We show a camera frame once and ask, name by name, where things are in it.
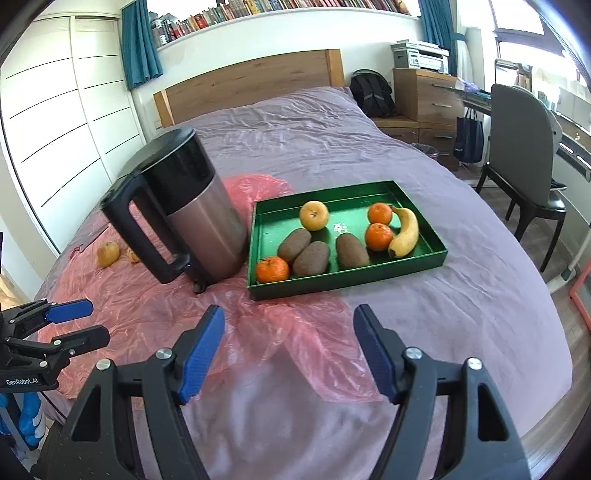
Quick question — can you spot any yellow banana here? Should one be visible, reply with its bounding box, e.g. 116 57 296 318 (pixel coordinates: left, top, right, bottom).
387 205 420 258

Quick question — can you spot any white printer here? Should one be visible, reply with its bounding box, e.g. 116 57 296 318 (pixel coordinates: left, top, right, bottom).
390 40 450 75

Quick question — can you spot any grey chair with black legs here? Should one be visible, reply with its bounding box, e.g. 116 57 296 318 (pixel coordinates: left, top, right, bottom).
475 83 568 273

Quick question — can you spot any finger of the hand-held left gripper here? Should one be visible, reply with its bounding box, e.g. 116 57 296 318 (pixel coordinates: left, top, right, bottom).
7 325 112 370
9 298 93 339

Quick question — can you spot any black backpack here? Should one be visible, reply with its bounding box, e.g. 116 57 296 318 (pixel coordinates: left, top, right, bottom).
349 69 397 118

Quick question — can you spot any person's left hand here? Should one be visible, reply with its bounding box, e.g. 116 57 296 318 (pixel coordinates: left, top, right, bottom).
0 391 45 450

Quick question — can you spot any dark blue tote bag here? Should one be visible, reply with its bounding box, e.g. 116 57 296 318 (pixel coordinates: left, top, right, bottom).
453 108 485 164

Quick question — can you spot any teal curtain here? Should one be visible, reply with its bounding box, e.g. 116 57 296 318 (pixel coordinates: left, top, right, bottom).
418 0 455 51
121 0 163 90

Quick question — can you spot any green rectangular tray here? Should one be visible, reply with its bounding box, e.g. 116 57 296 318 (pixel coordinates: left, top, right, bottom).
246 180 448 302

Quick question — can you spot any wooden chest of drawers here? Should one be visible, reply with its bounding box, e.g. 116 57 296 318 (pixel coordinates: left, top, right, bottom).
392 68 466 126

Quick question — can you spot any brown fuzzy kiwi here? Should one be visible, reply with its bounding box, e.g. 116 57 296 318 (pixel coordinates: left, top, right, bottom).
277 228 312 261
292 241 330 278
335 233 370 271

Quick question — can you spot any row of books on shelf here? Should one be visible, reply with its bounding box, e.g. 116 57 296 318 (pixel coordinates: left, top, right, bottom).
150 0 411 47

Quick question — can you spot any wooden nightstand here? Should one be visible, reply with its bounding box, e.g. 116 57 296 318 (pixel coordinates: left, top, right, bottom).
372 115 461 172

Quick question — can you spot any large orange grapefruit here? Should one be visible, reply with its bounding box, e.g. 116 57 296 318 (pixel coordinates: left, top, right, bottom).
97 241 121 267

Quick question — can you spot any yellow round pear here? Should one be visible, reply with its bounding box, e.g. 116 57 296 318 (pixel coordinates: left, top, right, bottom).
299 200 329 232

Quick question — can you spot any wooden headboard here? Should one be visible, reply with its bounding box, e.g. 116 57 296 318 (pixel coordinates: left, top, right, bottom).
153 48 346 129

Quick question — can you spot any pink plastic sheet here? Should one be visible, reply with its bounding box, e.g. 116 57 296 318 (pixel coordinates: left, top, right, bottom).
34 173 384 402

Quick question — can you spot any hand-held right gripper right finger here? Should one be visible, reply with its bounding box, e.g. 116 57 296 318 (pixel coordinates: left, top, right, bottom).
353 304 534 480

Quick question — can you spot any steel kettle with black handle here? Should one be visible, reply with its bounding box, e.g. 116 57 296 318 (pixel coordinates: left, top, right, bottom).
100 128 250 295

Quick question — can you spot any white desk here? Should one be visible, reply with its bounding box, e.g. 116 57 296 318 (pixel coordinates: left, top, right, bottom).
547 111 591 296

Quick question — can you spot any orange frame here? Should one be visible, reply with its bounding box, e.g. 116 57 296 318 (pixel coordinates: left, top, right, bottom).
570 277 591 333

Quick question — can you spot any orange mandarin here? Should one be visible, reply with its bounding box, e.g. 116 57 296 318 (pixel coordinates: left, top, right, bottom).
365 223 394 252
255 257 291 284
367 202 393 226

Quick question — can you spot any white wardrobe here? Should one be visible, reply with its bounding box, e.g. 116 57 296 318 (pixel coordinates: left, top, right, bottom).
0 14 148 259

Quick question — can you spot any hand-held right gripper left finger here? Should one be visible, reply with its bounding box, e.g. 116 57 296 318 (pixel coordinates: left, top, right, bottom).
39 305 227 480

